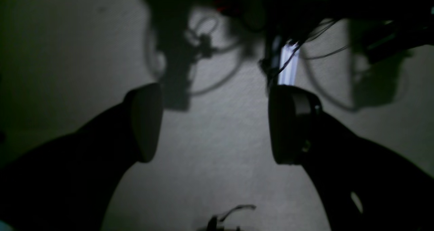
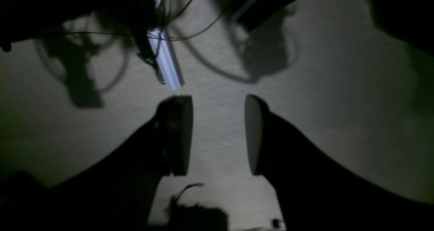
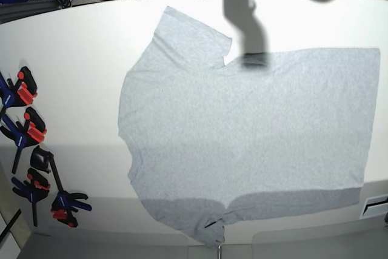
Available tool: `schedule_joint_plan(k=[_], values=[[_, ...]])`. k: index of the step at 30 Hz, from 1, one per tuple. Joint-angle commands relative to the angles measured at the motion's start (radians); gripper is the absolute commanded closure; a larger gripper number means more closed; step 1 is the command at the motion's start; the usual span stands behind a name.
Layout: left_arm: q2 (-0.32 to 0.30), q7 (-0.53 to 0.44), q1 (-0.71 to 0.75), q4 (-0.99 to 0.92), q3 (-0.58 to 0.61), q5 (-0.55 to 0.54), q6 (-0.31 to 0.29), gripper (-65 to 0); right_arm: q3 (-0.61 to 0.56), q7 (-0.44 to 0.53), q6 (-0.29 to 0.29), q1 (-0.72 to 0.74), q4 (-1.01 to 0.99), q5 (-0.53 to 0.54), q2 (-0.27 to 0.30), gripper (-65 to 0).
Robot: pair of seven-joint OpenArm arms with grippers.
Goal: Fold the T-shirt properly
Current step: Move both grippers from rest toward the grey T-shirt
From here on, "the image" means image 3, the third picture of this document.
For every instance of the grey T-shirt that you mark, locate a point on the grey T-shirt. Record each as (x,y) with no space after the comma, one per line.
(268,135)

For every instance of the long black bar clamp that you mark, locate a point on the long black bar clamp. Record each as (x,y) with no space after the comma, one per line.
(65,203)

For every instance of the blue bar clamp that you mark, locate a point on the blue bar clamp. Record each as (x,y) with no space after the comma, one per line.
(31,133)
(34,190)
(18,94)

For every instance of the top blue bar clamp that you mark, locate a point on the top blue bar clamp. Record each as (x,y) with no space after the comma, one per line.
(18,94)

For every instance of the black strip on floor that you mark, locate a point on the black strip on floor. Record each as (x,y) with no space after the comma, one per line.
(10,225)

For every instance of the white vent plate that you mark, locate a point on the white vent plate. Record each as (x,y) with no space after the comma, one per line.
(374,207)

